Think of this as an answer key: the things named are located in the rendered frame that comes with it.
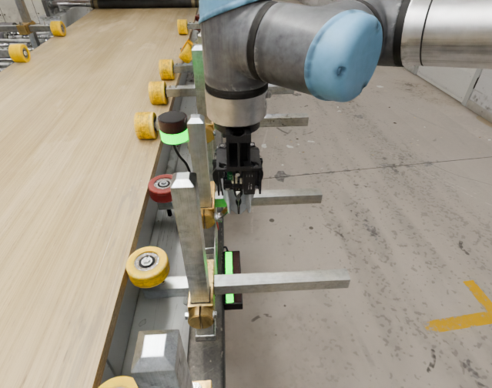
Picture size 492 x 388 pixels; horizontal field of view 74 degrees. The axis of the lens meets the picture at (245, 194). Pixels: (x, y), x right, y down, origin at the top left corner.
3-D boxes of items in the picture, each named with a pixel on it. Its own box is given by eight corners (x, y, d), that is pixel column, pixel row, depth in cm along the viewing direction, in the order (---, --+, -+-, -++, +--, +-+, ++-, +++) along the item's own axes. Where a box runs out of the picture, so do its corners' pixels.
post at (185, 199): (215, 332, 79) (195, 168, 48) (215, 347, 76) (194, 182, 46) (200, 334, 79) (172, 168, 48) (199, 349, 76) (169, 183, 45)
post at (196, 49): (215, 188, 115) (205, 42, 84) (215, 195, 112) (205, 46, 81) (205, 189, 114) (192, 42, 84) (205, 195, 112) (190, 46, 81)
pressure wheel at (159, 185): (185, 205, 94) (180, 172, 86) (183, 224, 87) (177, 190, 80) (157, 205, 93) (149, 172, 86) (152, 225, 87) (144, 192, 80)
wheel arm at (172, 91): (292, 90, 124) (292, 81, 122) (293, 94, 121) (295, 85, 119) (158, 94, 122) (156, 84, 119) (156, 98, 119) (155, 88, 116)
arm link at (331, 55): (400, 2, 36) (301, -9, 42) (356, 21, 29) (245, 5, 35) (378, 87, 42) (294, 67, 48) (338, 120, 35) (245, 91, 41)
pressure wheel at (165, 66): (172, 77, 136) (175, 81, 143) (171, 57, 134) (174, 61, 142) (158, 78, 135) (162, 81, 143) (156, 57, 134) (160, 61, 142)
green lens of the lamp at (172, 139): (190, 130, 73) (189, 121, 72) (188, 144, 69) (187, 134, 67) (162, 131, 73) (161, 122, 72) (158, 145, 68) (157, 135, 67)
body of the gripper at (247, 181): (215, 199, 54) (211, 133, 46) (216, 168, 60) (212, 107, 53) (262, 197, 54) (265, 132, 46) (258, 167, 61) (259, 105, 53)
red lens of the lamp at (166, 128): (189, 119, 72) (188, 110, 70) (186, 133, 67) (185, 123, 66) (161, 120, 71) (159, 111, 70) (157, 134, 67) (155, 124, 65)
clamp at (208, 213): (215, 195, 93) (215, 180, 90) (215, 229, 83) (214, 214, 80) (195, 195, 93) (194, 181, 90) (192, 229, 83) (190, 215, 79)
